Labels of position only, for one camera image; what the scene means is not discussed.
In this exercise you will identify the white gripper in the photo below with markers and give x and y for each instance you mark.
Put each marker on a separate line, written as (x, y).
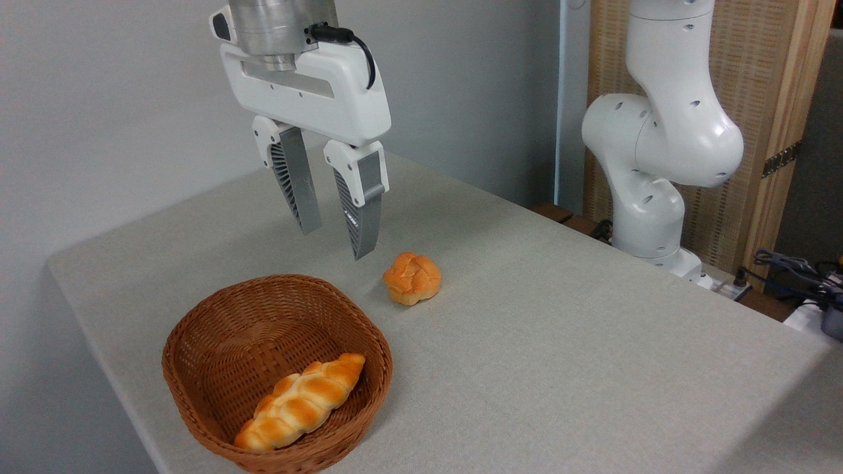
(329, 92)

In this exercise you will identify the brown wooden bench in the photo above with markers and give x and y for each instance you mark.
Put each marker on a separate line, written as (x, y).
(560, 214)

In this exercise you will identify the long braided bread loaf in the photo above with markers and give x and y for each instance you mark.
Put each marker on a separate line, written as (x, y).
(303, 401)

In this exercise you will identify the white vertical pole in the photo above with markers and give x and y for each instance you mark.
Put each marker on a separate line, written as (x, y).
(570, 99)

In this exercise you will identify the brown wicker basket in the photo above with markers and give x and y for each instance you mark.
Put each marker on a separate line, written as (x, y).
(230, 342)

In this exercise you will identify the round knotted bread roll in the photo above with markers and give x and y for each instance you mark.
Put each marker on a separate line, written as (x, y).
(412, 279)

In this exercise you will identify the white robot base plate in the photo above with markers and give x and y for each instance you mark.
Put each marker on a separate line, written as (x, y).
(718, 283)

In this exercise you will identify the black metal hinge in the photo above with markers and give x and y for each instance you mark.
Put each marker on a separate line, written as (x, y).
(782, 159)

